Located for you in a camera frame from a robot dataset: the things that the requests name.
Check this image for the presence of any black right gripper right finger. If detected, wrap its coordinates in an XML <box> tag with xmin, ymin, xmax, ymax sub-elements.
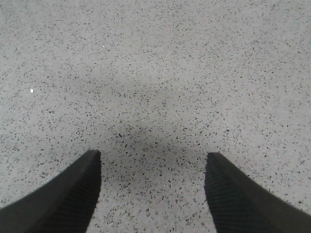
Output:
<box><xmin>204</xmin><ymin>152</ymin><xmax>311</xmax><ymax>233</ymax></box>

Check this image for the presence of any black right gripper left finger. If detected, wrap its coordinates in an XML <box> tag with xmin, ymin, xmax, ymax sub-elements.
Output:
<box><xmin>0</xmin><ymin>150</ymin><xmax>102</xmax><ymax>233</ymax></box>

